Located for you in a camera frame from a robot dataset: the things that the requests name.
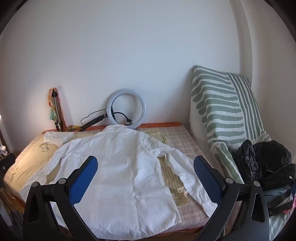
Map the black ring light stand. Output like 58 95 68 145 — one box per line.
79 113 109 132

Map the beige pillow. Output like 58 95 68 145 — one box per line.
3 134 70 202

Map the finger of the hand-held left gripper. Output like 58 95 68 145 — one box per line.
0 153 16 184

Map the white ring light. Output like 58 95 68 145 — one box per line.
106 89 147 130

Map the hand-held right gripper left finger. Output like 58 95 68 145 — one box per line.
22 156 100 241

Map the yellow striped sheet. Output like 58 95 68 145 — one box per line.
46 128 190 207

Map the white clip-on desk lamp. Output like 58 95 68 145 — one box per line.
0 115 7 156

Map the grey blue bag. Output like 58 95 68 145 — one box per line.
264 183 296 216

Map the black fabric bag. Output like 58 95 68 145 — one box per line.
252 141 296 192

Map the black cable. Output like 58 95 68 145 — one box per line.
80 109 134 126

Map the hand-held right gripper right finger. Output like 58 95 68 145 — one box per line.
192 156 270 241

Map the grey folded tripod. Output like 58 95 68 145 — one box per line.
52 91 64 131

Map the small white garment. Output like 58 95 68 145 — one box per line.
43 131 75 147

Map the green white patterned blanket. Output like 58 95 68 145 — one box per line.
189 65 296 241

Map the black plastic bag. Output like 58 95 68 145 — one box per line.
233 139 260 184

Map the white long-sleeved shirt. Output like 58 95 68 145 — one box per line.
20 125 219 240

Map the colourful orange scarf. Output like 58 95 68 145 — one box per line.
48 88 81 131

